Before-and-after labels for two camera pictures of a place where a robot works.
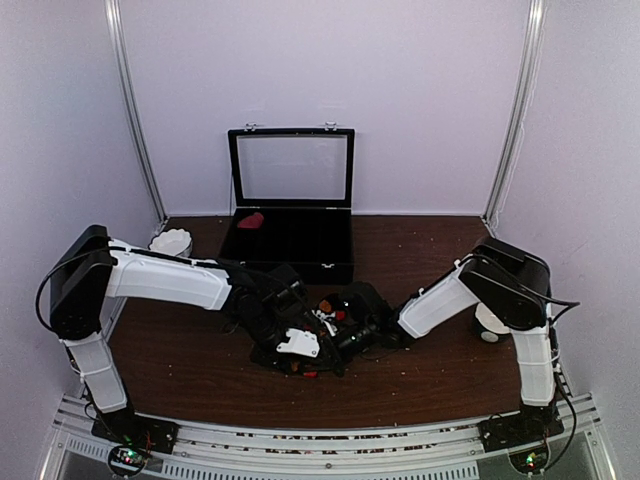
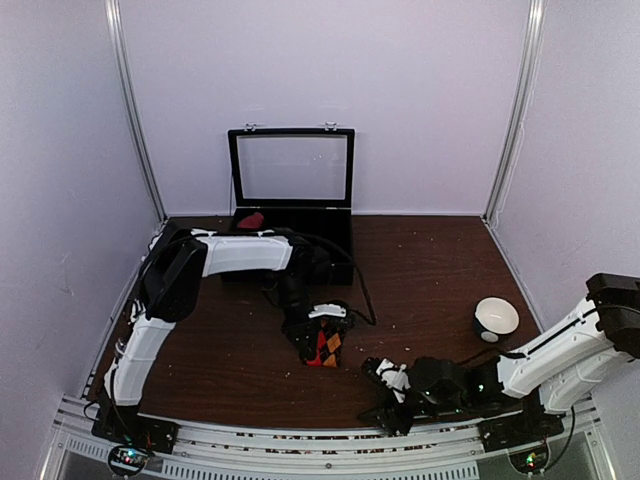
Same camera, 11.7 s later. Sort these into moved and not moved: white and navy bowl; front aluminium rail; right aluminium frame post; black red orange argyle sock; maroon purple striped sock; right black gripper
Moved: black red orange argyle sock; right black gripper
Not moved: front aluminium rail; right aluminium frame post; white and navy bowl; maroon purple striped sock
